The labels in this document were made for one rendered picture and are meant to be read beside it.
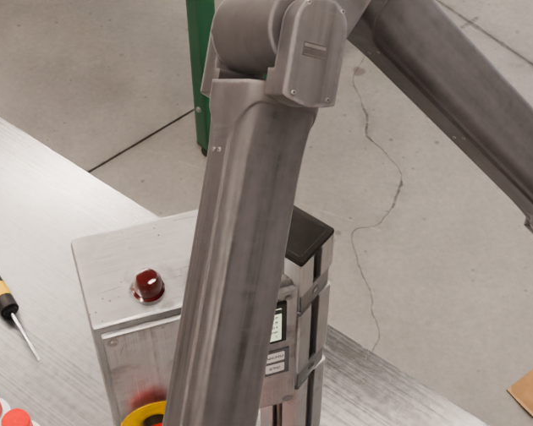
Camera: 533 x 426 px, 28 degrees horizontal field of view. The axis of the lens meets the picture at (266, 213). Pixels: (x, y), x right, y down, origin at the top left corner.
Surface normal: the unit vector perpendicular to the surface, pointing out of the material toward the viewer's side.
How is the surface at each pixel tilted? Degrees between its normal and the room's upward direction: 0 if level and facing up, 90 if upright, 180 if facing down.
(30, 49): 0
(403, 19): 65
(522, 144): 56
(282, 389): 90
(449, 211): 0
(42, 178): 0
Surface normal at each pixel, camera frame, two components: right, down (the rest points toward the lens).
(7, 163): 0.00, -0.63
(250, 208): 0.48, 0.10
